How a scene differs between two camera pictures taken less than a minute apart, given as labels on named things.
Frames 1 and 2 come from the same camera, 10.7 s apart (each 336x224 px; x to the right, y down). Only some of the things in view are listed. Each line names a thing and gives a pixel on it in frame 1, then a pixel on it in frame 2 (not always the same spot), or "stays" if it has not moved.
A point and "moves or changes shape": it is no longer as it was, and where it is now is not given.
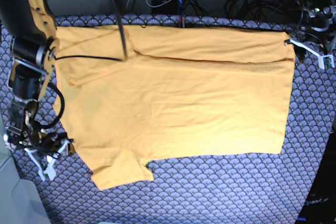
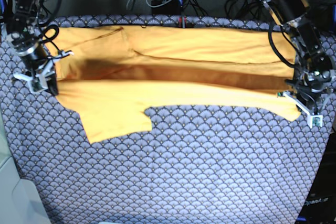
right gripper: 315,20 → 309,84
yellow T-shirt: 128,95 moves or changes shape
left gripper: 55,144 → 36,53
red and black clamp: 180,21 stays
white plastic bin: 20,202 stays
